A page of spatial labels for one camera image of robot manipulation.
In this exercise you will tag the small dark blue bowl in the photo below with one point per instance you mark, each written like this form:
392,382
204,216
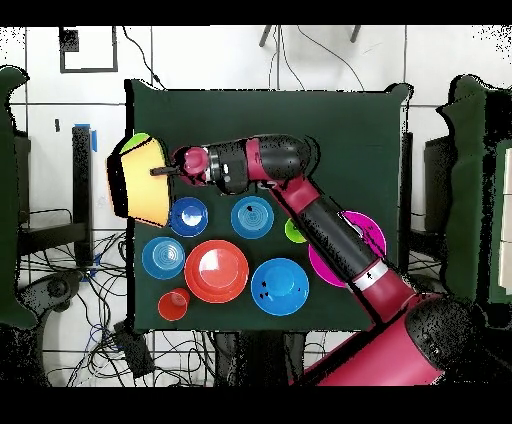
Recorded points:
178,218

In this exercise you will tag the black chair base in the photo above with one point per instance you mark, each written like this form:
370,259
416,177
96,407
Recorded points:
56,288

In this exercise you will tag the small light blue bowl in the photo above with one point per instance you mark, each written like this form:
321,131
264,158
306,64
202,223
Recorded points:
252,224
163,258

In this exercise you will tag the large light orange bowl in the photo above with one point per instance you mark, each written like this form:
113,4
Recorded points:
148,196

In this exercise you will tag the large pink bowl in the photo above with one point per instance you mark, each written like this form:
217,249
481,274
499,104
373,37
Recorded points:
324,270

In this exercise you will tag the grey tripod legs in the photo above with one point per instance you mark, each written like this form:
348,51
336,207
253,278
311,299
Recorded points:
266,36

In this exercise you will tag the black bench frame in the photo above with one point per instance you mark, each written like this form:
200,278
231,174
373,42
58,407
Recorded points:
82,180

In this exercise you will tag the black power strip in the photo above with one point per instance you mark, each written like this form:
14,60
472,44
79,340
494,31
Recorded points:
134,352

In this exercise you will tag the red-orange cup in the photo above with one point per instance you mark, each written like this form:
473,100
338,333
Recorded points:
172,306

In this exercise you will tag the shallow red-orange bowl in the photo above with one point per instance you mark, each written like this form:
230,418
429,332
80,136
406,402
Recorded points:
216,272

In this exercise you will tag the medium blue bowl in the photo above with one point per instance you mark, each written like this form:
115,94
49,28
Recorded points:
280,288

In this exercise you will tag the beige box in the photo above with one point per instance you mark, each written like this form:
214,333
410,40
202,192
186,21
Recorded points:
507,240

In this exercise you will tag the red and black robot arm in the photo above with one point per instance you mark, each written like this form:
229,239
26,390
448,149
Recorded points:
384,352

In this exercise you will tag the green cloth covered table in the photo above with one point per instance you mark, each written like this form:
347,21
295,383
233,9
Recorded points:
468,200
8,200

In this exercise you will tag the light green bowl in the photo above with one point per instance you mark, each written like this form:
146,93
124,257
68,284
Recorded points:
134,142

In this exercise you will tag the dark green tablecloth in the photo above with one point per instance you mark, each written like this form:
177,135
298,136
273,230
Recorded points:
248,116

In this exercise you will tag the light green cup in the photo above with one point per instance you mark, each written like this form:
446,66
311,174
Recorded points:
292,234

